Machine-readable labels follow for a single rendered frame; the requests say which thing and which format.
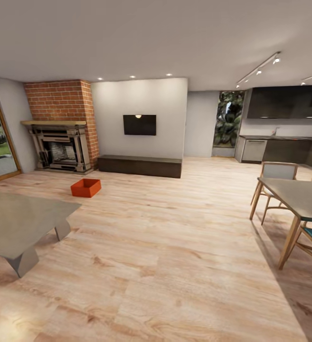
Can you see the storage box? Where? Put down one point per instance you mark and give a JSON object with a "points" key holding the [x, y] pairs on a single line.
{"points": [[86, 187]]}

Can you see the wood fireplace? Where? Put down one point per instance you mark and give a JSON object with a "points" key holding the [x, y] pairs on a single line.
{"points": [[61, 148]]}

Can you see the wall mounted tv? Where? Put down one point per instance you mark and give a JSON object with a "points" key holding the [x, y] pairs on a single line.
{"points": [[139, 124]]}

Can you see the fixed window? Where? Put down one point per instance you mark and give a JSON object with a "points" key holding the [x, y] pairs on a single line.
{"points": [[229, 116]]}

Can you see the dishwasher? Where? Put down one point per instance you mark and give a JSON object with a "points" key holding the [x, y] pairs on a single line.
{"points": [[254, 151]]}

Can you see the breakfast table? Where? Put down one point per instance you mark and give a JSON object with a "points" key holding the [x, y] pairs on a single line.
{"points": [[296, 195]]}

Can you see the coffee table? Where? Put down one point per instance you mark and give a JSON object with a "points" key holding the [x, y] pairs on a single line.
{"points": [[26, 219]]}

